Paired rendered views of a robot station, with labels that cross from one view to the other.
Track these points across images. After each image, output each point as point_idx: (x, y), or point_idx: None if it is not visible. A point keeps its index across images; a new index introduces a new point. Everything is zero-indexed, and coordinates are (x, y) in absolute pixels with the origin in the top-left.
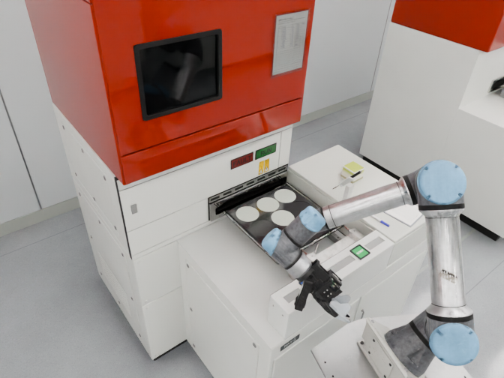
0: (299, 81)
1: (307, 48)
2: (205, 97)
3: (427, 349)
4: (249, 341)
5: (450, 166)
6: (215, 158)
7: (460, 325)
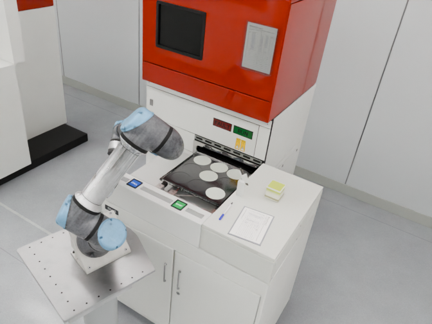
0: (267, 85)
1: (276, 61)
2: (193, 54)
3: None
4: None
5: (138, 110)
6: (203, 107)
7: (69, 198)
